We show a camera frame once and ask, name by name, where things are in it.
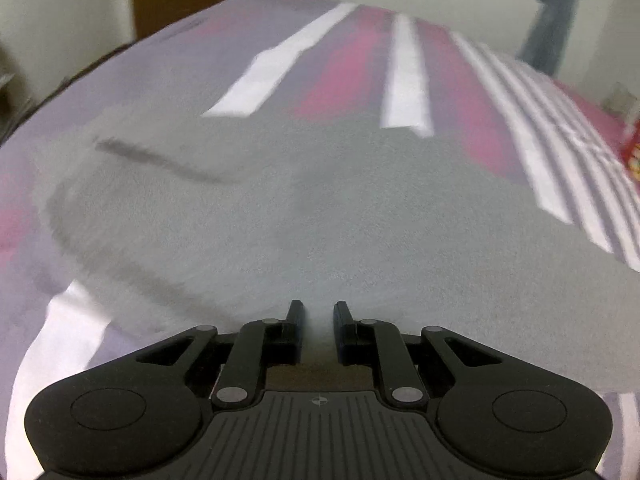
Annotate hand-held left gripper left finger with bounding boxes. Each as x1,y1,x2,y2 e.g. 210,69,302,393
135,300,307,409

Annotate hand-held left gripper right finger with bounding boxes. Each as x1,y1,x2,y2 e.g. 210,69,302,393
333,301,504,407

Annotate grey pants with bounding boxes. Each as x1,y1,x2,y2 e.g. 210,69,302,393
31,108,640,397

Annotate striped pink grey bedsheet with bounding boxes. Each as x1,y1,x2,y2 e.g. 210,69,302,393
0,0,640,480

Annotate grey blue curtain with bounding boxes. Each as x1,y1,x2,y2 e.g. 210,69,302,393
518,0,568,78

